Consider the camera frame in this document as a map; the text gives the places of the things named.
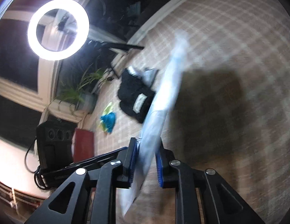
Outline blue collapsible funnel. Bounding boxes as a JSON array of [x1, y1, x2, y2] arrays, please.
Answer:
[[100, 112, 116, 133]]

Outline light green cloth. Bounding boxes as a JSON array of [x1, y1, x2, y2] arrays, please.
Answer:
[[98, 102, 113, 132]]

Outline blue white mask package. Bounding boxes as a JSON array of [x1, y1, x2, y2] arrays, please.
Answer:
[[119, 30, 189, 220]]

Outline dark red storage box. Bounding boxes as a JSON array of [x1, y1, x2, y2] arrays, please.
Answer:
[[72, 128, 94, 163]]

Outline large potted plant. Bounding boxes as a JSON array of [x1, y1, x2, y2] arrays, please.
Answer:
[[46, 66, 105, 115]]

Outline black knit glove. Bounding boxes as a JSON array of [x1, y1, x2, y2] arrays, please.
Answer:
[[118, 69, 156, 123]]

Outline black tripod stand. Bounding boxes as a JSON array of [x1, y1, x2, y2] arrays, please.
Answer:
[[87, 39, 145, 80]]

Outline white ring light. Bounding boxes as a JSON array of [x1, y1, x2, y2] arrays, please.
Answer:
[[27, 0, 90, 61]]

